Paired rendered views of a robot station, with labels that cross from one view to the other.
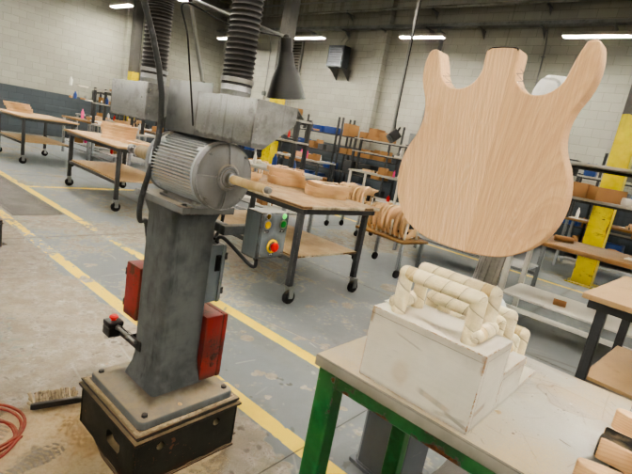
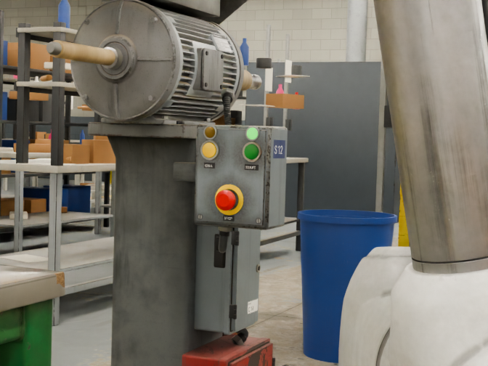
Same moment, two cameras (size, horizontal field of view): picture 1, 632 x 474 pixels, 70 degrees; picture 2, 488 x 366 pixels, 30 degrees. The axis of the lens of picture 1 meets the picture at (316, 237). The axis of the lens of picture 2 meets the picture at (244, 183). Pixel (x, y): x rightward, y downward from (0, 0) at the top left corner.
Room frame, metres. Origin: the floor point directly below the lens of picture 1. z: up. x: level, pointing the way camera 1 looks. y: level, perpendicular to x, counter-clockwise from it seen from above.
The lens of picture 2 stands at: (1.39, -1.53, 1.10)
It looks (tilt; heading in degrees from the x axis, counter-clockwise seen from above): 3 degrees down; 74
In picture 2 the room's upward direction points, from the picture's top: 2 degrees clockwise
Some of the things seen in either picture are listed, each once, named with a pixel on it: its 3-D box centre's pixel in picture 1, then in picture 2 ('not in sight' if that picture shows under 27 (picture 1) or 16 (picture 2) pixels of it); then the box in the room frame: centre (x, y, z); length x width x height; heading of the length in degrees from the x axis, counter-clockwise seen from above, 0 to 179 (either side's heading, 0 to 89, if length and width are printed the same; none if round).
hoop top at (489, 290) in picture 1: (458, 280); not in sight; (0.97, -0.33, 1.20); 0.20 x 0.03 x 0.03; 49
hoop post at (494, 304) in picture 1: (489, 314); not in sight; (0.92, -0.39, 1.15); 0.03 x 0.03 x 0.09
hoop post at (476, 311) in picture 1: (473, 321); not in sight; (0.86, -0.34, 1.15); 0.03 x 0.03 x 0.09
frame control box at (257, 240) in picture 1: (249, 235); (242, 188); (1.90, 0.29, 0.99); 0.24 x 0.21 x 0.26; 51
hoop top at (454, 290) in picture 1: (441, 285); not in sight; (0.91, -0.28, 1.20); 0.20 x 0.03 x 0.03; 49
